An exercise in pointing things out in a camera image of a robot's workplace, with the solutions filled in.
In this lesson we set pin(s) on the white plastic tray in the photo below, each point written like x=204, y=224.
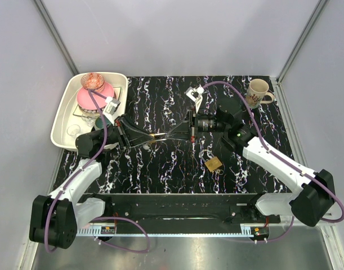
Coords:
x=68, y=113

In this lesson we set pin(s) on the cream seashell mug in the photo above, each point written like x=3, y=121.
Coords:
x=258, y=93

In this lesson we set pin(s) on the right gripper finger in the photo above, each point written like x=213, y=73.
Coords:
x=182, y=126
x=179, y=135

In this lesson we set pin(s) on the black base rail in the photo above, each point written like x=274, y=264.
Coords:
x=188, y=214

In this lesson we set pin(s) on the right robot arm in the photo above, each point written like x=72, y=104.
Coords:
x=311, y=193

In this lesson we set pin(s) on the green ceramic cup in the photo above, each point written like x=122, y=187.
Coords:
x=98, y=124

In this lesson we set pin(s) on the patterned plate stack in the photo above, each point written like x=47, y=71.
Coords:
x=93, y=111

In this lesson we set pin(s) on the pink upturned bowl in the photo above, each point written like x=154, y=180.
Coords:
x=85, y=102

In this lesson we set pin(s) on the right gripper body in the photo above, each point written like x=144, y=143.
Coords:
x=206, y=123

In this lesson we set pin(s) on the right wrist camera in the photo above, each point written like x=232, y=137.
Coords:
x=196, y=95

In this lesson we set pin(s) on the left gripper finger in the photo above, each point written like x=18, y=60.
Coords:
x=140, y=141
x=131, y=128

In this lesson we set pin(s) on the large brass padlock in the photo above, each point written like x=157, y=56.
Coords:
x=211, y=162

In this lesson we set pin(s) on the small brass padlock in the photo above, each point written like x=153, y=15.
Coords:
x=156, y=137

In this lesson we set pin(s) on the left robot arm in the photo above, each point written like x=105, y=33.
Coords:
x=56, y=217

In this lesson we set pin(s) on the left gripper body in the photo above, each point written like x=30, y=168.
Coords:
x=124, y=135

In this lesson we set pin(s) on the clear drinking glass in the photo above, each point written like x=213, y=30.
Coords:
x=74, y=131

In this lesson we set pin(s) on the red patterned small bowl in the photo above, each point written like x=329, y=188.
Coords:
x=93, y=81

